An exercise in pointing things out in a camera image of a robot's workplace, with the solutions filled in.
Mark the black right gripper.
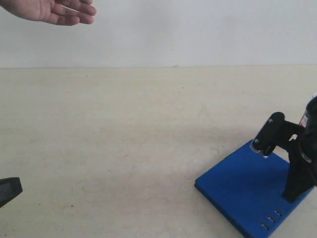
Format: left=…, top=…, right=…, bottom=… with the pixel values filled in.
left=250, top=97, right=317, bottom=202

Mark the blue ring-binder notebook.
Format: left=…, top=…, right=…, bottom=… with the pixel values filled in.
left=195, top=142, right=310, bottom=238

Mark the clear plastic water bottle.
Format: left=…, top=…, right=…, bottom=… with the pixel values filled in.
left=299, top=93, right=317, bottom=127

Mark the open human hand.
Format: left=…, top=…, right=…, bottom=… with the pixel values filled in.
left=0, top=0, right=97, bottom=26

